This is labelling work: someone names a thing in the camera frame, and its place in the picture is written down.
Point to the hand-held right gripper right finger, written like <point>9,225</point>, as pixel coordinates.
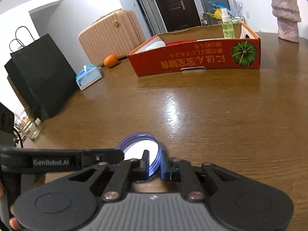
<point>164,170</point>

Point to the blue plastic bag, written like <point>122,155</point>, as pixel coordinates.
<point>221,4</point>

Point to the translucent plastic container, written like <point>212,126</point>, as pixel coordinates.
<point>157,45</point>

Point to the clear glass cup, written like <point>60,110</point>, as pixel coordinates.
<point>28,127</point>

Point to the blue tissue box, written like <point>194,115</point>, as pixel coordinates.
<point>89,77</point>

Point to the person's left hand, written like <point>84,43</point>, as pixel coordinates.
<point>14,217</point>

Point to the dark brown entrance door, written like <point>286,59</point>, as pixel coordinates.
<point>173,12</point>

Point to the yellow watering can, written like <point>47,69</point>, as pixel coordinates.
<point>215,14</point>

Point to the green spray bottle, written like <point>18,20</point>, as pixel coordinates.
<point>227,26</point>

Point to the grey interior door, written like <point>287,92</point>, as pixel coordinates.
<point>142,7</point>

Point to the black paper bag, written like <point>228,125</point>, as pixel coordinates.
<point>16,84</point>
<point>45,77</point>

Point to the pink ribbed suitcase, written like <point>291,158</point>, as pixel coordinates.
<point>113,36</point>

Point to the orange fruit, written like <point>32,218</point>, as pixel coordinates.
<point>110,61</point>

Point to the pink textured vase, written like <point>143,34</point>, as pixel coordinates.
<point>287,16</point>

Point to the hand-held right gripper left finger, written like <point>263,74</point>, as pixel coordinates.
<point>144,166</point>

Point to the red cardboard box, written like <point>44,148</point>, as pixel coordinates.
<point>192,57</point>

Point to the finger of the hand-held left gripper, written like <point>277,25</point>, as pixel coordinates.
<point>105,156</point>

